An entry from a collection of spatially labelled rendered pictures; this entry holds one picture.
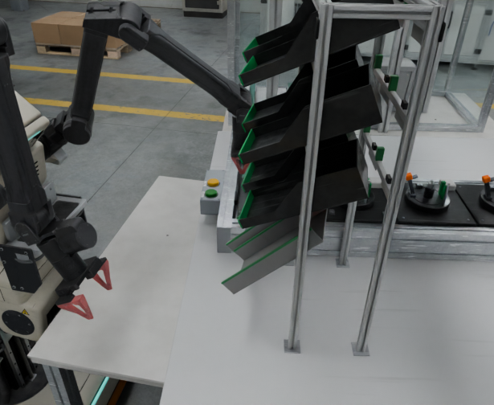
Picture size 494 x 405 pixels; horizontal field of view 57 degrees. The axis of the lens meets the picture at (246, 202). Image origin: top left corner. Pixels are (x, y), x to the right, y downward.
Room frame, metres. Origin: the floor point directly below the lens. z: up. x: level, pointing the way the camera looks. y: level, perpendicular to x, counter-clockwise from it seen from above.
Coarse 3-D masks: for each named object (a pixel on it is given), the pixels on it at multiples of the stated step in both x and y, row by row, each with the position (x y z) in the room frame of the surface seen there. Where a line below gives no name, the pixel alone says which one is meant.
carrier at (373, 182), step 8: (368, 184) 1.22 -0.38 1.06; (376, 184) 1.35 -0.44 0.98; (368, 192) 1.22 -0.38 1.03; (376, 192) 1.32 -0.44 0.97; (360, 200) 1.24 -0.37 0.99; (368, 200) 1.24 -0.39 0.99; (376, 200) 1.27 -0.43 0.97; (384, 200) 1.28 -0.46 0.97; (328, 208) 1.22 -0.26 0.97; (336, 208) 1.22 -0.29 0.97; (344, 208) 1.22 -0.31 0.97; (360, 208) 1.21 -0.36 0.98; (368, 208) 1.23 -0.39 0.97; (376, 208) 1.23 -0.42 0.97; (384, 208) 1.23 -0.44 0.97; (328, 216) 1.18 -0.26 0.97; (336, 216) 1.18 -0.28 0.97; (344, 216) 1.18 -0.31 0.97; (360, 216) 1.18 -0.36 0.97; (368, 216) 1.18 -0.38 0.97; (376, 216) 1.18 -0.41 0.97
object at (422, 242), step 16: (336, 224) 1.15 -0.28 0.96; (368, 224) 1.15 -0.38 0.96; (400, 224) 1.15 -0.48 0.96; (336, 240) 1.12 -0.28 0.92; (352, 240) 1.12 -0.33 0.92; (368, 240) 1.11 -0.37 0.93; (400, 240) 1.11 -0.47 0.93; (416, 240) 1.11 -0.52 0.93; (432, 240) 1.11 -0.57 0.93; (448, 240) 1.11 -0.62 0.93; (464, 240) 1.11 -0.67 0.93; (480, 240) 1.10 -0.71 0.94; (352, 256) 1.11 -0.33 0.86; (368, 256) 1.11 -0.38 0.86; (400, 256) 1.11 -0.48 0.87; (416, 256) 1.11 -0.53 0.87; (432, 256) 1.11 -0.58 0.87; (448, 256) 1.11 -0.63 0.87; (464, 256) 1.10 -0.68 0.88; (480, 256) 1.10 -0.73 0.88
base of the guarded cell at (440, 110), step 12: (432, 96) 2.56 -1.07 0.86; (432, 108) 2.38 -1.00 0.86; (444, 108) 2.38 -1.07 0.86; (420, 120) 2.22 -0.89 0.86; (432, 120) 2.22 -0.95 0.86; (444, 120) 2.22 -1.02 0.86; (456, 120) 2.22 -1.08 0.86; (492, 120) 2.23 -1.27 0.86; (372, 132) 2.06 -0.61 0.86; (396, 132) 2.06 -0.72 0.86; (420, 132) 2.07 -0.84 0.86; (432, 132) 2.07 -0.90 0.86; (444, 132) 2.07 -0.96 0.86; (456, 132) 2.07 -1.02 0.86; (492, 132) 2.08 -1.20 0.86
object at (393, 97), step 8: (416, 24) 0.82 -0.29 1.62; (424, 24) 0.78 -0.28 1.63; (312, 64) 0.83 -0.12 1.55; (376, 72) 1.04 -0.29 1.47; (384, 88) 0.95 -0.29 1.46; (392, 96) 0.88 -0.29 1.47; (400, 104) 0.83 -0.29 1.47; (400, 112) 0.81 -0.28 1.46; (368, 136) 1.03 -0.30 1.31; (368, 144) 1.00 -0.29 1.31; (384, 168) 0.87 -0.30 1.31; (384, 176) 0.84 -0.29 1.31; (384, 184) 0.82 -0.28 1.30
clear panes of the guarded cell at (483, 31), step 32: (256, 0) 2.62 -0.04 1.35; (288, 0) 2.61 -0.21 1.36; (480, 0) 2.46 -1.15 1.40; (256, 32) 2.62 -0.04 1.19; (448, 32) 2.59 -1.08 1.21; (480, 32) 2.37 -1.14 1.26; (416, 64) 2.59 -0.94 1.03; (448, 64) 2.59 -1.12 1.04; (480, 64) 2.27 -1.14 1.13; (480, 96) 2.17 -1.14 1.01
